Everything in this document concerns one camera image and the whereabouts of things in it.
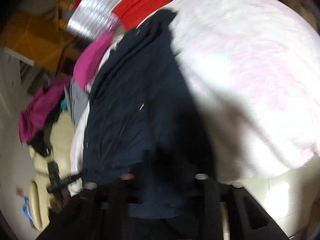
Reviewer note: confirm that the black garment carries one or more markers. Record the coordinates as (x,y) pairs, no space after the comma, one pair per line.
(40,140)

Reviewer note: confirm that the silver foil board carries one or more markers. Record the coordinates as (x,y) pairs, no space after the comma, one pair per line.
(97,10)

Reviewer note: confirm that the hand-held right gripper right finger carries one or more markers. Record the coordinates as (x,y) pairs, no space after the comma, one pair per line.
(220,205)

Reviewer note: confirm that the blue plastic bag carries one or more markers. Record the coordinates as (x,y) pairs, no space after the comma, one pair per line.
(27,210)

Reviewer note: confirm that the wooden pillar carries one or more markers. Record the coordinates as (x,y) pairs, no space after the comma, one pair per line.
(37,40)

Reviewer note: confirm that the red cushion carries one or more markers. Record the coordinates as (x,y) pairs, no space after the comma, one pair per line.
(140,2)

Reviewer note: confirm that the navy blue garment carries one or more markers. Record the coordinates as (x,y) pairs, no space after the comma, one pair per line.
(130,100)

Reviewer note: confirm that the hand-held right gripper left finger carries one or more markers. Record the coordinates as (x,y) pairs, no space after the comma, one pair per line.
(110,205)

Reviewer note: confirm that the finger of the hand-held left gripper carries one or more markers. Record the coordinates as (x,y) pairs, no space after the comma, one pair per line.
(55,177)

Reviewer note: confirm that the magenta cushion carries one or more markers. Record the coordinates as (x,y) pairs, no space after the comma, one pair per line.
(91,60)

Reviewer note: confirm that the grey garment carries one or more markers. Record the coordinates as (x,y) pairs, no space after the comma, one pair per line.
(77,100)

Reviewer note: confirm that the cream leather sofa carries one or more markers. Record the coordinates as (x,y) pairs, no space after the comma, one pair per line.
(62,135)

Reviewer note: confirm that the wooden stair railing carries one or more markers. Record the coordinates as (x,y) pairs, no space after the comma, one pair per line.
(62,2)

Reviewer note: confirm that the teal garment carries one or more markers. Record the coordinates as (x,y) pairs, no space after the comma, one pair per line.
(64,105)

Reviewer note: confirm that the white pink floral sheet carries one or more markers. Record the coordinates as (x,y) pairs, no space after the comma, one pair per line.
(245,62)

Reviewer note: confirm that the magenta fleece jacket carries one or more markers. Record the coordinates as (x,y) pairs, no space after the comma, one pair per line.
(40,110)

